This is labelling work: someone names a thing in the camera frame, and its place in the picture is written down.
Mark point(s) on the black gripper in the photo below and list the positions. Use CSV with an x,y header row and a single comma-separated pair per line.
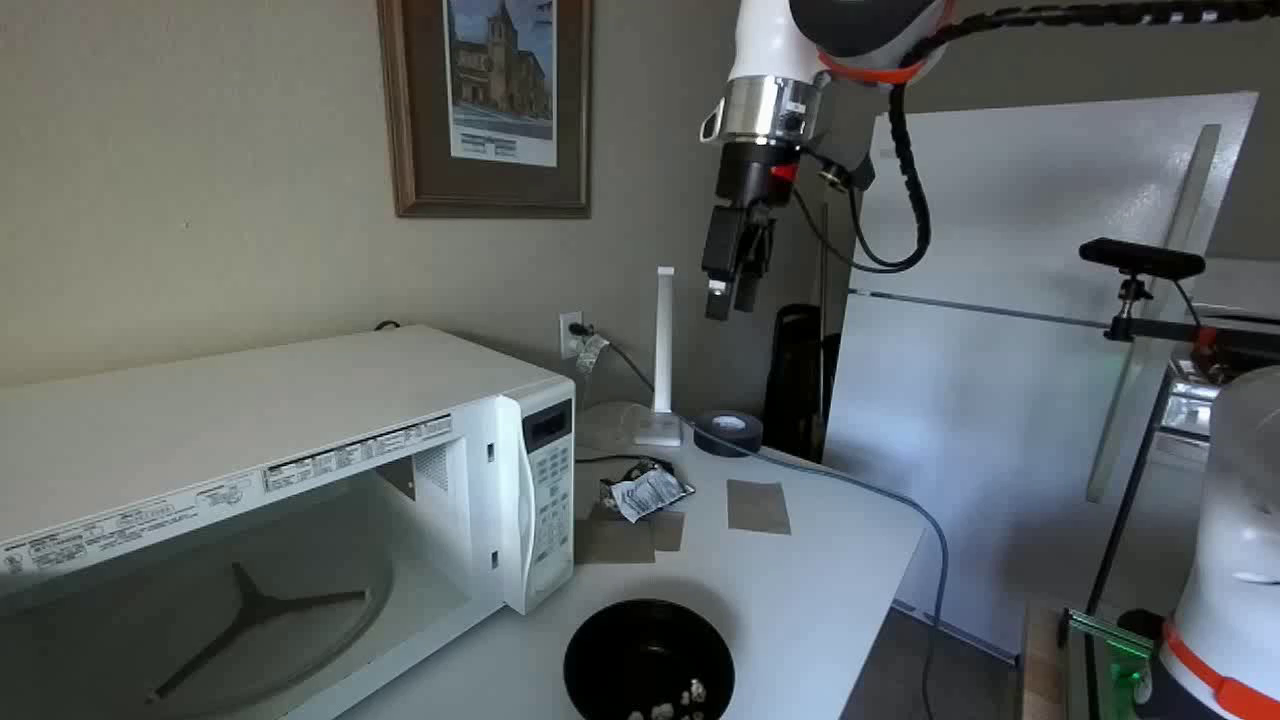
x,y
753,183

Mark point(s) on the black bowl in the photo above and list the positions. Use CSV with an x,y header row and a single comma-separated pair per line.
x,y
645,643

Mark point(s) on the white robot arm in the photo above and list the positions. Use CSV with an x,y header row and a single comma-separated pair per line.
x,y
795,51

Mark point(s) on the white microwave oven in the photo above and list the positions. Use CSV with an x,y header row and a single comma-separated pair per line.
x,y
455,457

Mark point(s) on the black speaker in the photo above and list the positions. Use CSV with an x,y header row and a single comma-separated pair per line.
x,y
795,382

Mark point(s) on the black tape roll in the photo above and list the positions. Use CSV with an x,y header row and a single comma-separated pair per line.
x,y
731,435

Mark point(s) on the white desk lamp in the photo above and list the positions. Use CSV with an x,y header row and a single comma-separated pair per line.
x,y
660,425

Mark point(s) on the silver foil packet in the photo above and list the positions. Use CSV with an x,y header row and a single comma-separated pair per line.
x,y
645,495

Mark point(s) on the white board panel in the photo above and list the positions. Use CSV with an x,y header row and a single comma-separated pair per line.
x,y
983,382

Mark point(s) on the framed church picture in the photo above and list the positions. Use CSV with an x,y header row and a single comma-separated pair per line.
x,y
488,106

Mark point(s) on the brown paper sheet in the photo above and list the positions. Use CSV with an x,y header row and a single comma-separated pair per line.
x,y
605,538

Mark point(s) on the popcorn pieces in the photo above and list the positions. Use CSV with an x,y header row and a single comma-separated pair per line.
x,y
669,700

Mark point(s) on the white wall outlet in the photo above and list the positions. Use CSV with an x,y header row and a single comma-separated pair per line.
x,y
571,334

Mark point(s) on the black camera on stand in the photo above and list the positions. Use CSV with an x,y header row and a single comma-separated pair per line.
x,y
1136,262

